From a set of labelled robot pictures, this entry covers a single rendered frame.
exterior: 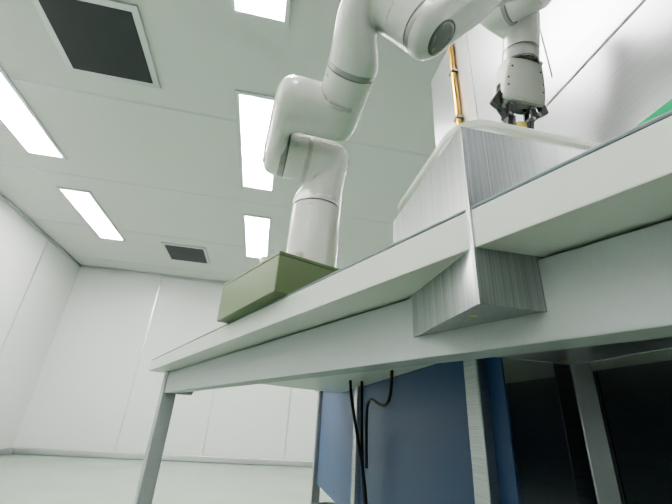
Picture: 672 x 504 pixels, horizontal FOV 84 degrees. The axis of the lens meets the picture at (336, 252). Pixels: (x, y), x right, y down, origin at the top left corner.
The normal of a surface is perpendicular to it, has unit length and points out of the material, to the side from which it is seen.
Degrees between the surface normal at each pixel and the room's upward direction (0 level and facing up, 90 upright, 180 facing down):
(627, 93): 90
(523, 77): 106
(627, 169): 90
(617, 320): 90
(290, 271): 90
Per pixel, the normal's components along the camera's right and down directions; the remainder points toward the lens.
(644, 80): -0.98, -0.13
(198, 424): 0.19, -0.40
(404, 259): -0.82, -0.29
